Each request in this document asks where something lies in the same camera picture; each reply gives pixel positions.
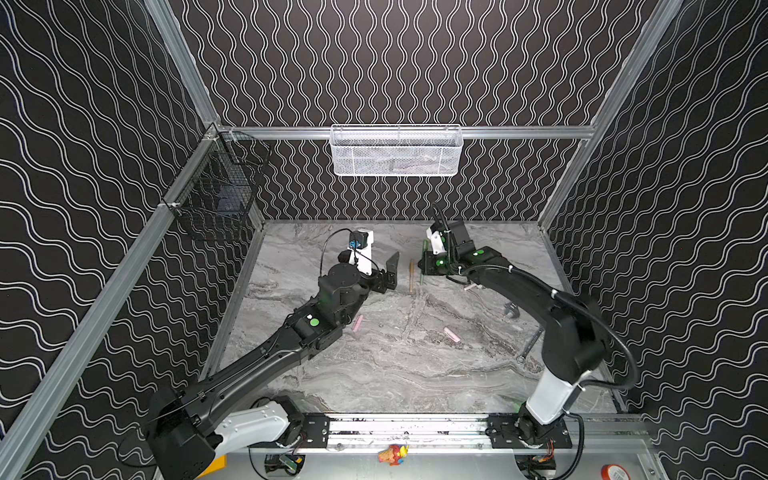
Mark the green pen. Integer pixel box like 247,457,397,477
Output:
418,239,430,286

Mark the pink pen cap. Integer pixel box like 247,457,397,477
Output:
352,315,364,333
443,327,461,344

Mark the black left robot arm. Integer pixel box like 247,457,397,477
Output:
142,253,400,479

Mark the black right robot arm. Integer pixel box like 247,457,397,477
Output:
418,219,639,447

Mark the small steel spanner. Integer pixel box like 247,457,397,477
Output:
517,328,544,363

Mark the red yellow toy figure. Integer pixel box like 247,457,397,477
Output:
378,444,409,466

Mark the red tape roll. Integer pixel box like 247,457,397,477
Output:
601,463,632,480

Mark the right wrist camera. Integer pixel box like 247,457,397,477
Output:
426,228,447,256

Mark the white wire mesh basket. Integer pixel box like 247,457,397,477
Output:
329,124,464,177

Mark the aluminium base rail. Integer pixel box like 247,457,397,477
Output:
288,413,651,454

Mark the black wire basket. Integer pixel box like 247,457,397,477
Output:
169,130,264,244

